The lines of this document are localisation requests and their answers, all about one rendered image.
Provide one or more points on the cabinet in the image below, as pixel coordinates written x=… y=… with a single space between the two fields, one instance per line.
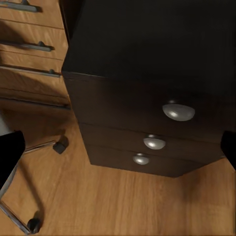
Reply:
x=149 y=132
x=34 y=38

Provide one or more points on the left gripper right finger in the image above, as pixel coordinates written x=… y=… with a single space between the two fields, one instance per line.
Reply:
x=228 y=146

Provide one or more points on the desk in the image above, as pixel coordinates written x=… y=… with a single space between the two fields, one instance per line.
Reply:
x=179 y=47

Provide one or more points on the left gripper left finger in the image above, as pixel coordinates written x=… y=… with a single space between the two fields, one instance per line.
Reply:
x=12 y=147

